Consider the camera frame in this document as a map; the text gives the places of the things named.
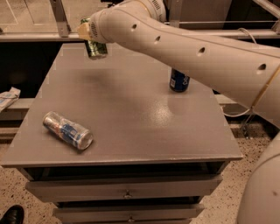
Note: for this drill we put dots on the black leather shoe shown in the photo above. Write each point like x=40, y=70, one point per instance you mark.
x=14, y=215

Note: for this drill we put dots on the upper grey drawer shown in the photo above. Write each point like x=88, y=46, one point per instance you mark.
x=123, y=188

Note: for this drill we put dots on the blue Pepsi can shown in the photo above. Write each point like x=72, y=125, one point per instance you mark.
x=179, y=82

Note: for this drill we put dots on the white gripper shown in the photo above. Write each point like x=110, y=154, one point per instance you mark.
x=97, y=30

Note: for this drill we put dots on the silver blue energy drink can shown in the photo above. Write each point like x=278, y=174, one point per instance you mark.
x=67, y=130

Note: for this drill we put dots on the grey drawer cabinet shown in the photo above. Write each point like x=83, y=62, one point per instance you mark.
x=140, y=127

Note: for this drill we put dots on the crumpled white blue packet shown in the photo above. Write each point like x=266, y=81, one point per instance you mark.
x=9, y=97

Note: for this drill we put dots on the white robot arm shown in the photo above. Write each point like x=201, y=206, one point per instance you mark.
x=247, y=73

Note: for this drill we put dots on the lower grey drawer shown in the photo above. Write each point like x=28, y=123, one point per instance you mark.
x=128, y=213

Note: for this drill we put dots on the grey drawer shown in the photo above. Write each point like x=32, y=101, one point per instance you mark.
x=128, y=213
x=123, y=188

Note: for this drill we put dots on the green soda can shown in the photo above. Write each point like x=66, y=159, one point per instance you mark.
x=95, y=50

